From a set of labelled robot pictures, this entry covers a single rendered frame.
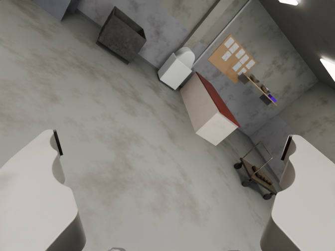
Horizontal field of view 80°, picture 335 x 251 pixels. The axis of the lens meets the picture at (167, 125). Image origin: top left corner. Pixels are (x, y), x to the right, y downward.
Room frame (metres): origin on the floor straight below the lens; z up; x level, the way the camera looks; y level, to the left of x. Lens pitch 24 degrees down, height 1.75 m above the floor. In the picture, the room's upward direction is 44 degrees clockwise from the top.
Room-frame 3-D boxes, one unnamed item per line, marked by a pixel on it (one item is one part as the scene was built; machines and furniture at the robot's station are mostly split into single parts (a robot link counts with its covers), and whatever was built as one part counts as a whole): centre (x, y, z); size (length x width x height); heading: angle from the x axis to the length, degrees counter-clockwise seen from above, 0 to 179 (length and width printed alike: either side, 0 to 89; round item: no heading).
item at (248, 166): (4.97, -2.56, 0.50); 1.26 x 0.73 x 0.99; 118
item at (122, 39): (5.22, 2.51, 0.42); 1.20 x 1.01 x 0.83; 30
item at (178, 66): (6.43, 1.02, 0.64); 0.71 x 0.59 x 1.28; 120
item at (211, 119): (6.14, -0.41, 0.43); 2.52 x 0.81 x 0.86; 30
